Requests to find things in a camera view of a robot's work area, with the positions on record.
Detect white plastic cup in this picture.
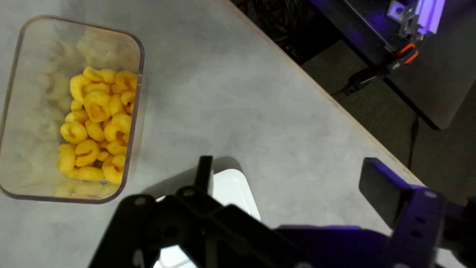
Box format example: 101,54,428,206
153,169,263,268

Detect clear plastic container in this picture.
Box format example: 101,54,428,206
0,14,145,206

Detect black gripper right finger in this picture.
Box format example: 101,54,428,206
357,157,476,268

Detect aluminium profile bracket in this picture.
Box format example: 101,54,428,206
386,0,449,39

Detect orange handled clamp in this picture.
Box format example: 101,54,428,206
345,42,421,97

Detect black power cable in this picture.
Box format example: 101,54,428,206
404,112,422,173

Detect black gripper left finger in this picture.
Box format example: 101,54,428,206
87,155,318,268

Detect yellow ring snacks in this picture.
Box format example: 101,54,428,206
56,66,139,187

